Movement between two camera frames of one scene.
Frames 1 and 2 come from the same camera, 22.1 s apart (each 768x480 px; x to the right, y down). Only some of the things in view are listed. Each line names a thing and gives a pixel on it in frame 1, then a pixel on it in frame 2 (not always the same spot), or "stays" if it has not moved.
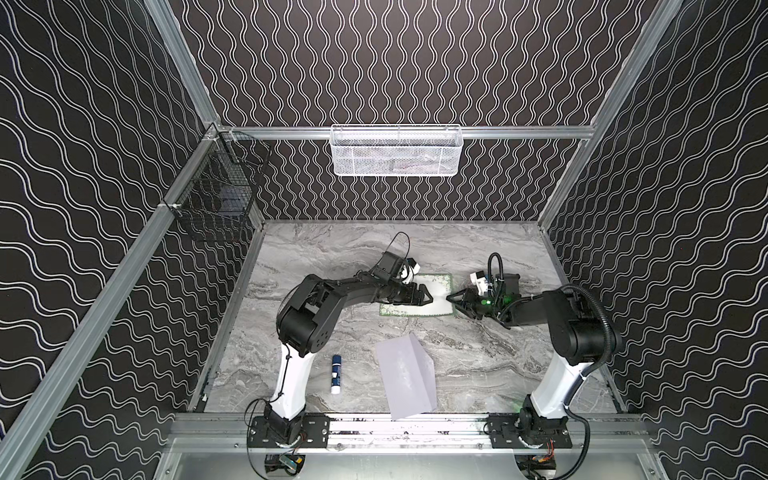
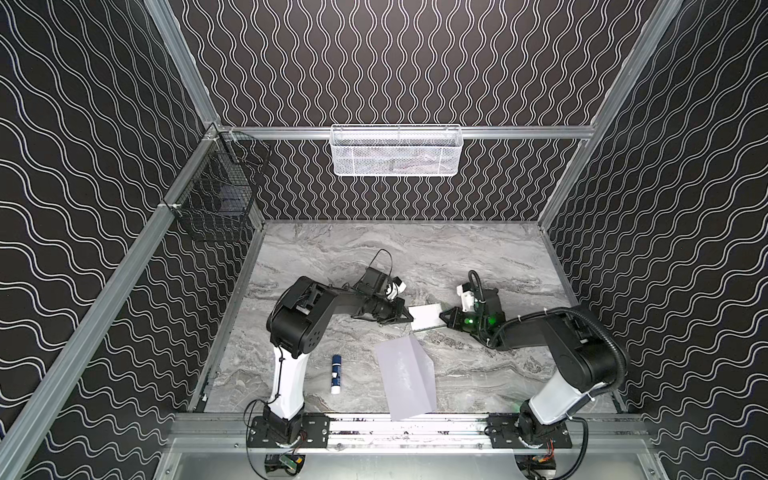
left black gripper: (405, 289) to (383, 307)
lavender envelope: (409, 374) stays
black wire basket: (221, 198) stays
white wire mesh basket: (396, 150) stays
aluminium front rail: (606, 433) stays
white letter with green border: (439, 287) to (426, 317)
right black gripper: (473, 301) to (459, 317)
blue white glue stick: (336, 374) stays
